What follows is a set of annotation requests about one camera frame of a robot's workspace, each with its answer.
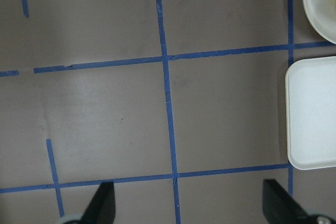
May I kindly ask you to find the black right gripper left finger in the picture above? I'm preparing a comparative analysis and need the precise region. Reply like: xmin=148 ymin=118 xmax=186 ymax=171
xmin=80 ymin=182 xmax=116 ymax=224

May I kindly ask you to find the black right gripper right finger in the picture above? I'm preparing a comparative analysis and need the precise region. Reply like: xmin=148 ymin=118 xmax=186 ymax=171
xmin=262 ymin=179 xmax=315 ymax=224

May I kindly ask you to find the white rectangular tray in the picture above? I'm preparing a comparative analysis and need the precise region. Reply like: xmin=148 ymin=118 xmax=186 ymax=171
xmin=285 ymin=56 xmax=335 ymax=170

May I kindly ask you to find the round white plate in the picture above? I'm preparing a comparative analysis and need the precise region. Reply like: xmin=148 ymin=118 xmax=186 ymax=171
xmin=302 ymin=0 xmax=335 ymax=44

